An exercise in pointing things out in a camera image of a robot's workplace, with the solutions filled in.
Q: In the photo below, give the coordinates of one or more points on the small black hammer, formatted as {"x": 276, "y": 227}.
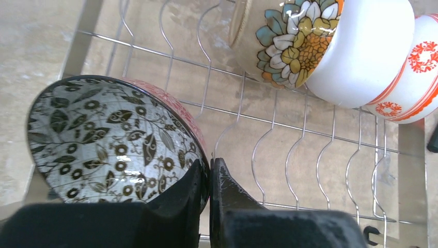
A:
{"x": 432, "y": 145}

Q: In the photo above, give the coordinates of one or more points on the orange patterned bowl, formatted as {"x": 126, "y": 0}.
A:
{"x": 412, "y": 95}

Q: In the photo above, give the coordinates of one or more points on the steel two-tier dish rack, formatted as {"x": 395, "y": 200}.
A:
{"x": 288, "y": 149}

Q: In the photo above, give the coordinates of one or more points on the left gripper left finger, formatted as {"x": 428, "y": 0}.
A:
{"x": 170, "y": 220}

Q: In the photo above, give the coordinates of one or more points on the black leaf patterned bowl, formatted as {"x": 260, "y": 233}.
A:
{"x": 95, "y": 138}

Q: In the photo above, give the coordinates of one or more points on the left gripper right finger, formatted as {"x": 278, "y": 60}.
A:
{"x": 238, "y": 220}

